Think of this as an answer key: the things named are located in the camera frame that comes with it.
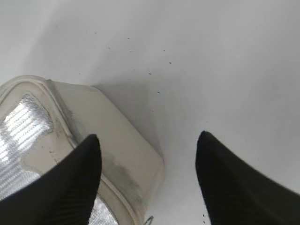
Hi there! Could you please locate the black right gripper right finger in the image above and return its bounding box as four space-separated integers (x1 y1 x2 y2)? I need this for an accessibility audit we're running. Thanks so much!
195 131 300 225

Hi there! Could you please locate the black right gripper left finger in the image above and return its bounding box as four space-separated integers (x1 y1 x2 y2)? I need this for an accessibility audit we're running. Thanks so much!
0 135 101 225

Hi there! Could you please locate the cream fabric zipper bag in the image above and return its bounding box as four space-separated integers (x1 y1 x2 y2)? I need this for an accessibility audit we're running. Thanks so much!
0 76 164 225

